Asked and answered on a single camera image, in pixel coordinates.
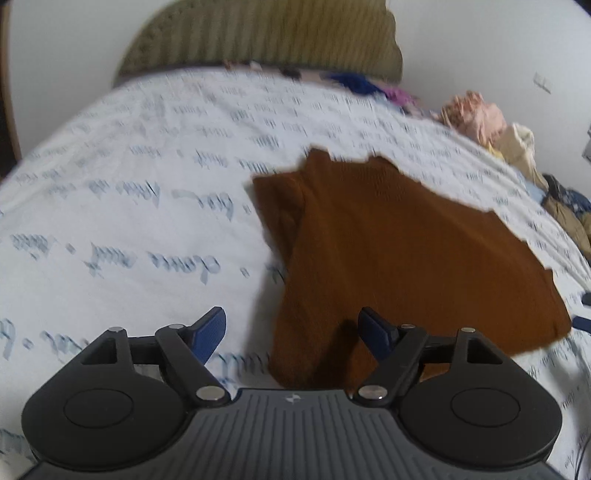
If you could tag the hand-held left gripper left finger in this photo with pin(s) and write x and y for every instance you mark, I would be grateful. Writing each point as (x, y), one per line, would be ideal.
(210, 330)

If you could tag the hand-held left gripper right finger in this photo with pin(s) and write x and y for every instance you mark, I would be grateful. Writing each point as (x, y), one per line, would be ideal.
(374, 330)

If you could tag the brown knit sweater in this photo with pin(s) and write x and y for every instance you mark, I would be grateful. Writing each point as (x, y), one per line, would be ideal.
(392, 258)

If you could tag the tan jacket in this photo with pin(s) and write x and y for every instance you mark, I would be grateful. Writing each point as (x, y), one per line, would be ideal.
(575, 226)

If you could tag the dark floral cloth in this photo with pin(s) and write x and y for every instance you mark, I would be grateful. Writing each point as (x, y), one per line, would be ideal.
(568, 194)

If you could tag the white printed blanket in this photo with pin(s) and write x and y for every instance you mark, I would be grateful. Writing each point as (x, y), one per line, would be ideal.
(138, 207)

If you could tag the cream quilted jacket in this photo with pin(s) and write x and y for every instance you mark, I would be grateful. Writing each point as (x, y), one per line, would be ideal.
(519, 147)

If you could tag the pink cloth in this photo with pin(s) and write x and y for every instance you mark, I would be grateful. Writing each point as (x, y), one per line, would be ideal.
(475, 115)

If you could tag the purple cloth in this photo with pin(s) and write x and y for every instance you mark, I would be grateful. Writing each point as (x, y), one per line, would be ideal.
(399, 96)

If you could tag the navy blue cloth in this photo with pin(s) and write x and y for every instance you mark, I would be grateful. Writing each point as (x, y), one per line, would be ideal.
(355, 83)

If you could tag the small black device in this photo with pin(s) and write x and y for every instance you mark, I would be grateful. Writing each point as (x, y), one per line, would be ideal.
(291, 73)

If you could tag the olive padded headboard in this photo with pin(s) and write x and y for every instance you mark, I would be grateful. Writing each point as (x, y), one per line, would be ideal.
(258, 37)

